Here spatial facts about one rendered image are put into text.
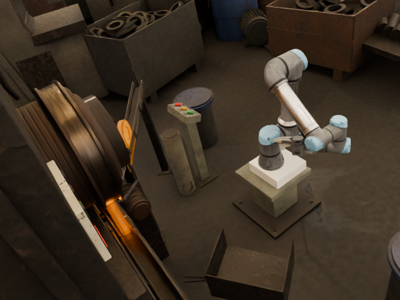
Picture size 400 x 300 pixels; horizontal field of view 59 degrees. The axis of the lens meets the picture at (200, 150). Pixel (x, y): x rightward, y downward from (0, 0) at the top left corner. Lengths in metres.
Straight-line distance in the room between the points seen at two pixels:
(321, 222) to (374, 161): 0.66
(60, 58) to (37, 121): 2.83
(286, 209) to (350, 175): 0.53
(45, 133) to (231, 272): 0.80
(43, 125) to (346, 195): 1.87
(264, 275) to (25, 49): 3.22
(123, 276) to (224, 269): 0.41
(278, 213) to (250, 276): 0.94
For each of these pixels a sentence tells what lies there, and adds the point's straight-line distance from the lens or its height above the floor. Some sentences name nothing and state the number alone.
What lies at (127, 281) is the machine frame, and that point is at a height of 0.87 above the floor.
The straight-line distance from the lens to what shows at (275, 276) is 1.38.
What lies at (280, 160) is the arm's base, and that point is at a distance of 2.06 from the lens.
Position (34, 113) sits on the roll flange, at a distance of 1.17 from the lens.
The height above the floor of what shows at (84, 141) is 1.23.
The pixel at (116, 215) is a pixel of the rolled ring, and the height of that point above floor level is 0.81.
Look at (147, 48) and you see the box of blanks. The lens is 3.56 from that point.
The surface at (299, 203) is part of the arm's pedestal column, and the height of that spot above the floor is 0.02.
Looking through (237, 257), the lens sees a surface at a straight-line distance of 1.42.
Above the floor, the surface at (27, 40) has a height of 0.84.
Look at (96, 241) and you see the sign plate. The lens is 0.91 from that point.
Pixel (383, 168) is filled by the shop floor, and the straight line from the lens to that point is 2.65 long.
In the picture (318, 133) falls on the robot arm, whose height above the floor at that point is 0.76.
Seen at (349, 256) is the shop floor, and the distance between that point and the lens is 2.15.
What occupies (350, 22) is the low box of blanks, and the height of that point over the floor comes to 0.57.
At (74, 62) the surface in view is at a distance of 3.98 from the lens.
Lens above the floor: 1.77
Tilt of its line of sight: 38 degrees down
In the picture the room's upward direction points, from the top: 15 degrees counter-clockwise
